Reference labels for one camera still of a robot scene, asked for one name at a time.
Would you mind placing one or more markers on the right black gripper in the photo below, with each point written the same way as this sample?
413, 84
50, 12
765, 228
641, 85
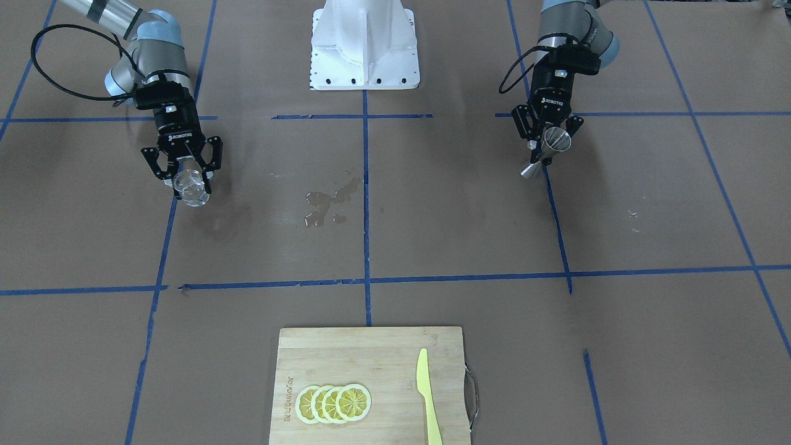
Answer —
177, 128

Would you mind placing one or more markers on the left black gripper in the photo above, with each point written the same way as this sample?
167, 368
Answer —
546, 97

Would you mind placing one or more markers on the steel jigger measuring cup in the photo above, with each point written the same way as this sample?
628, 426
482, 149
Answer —
551, 140

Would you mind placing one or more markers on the clear glass cup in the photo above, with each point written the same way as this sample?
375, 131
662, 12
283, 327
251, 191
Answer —
191, 188

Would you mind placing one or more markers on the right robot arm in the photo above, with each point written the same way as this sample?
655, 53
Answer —
152, 75

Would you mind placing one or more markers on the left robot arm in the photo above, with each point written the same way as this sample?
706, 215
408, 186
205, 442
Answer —
572, 41

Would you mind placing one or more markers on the lemon slice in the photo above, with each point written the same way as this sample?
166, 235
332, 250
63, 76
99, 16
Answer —
317, 404
353, 402
330, 408
304, 408

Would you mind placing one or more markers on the yellow plastic knife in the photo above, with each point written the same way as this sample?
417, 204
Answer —
424, 388

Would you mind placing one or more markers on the bamboo cutting board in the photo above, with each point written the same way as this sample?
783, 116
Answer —
384, 360

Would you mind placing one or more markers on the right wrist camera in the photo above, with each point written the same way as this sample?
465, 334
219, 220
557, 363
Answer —
161, 94

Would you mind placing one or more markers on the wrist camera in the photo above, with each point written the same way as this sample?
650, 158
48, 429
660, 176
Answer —
161, 94
575, 59

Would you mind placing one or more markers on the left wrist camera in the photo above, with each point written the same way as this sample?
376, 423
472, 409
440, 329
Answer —
575, 59

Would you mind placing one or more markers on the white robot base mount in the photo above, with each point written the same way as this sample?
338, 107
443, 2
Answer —
364, 45

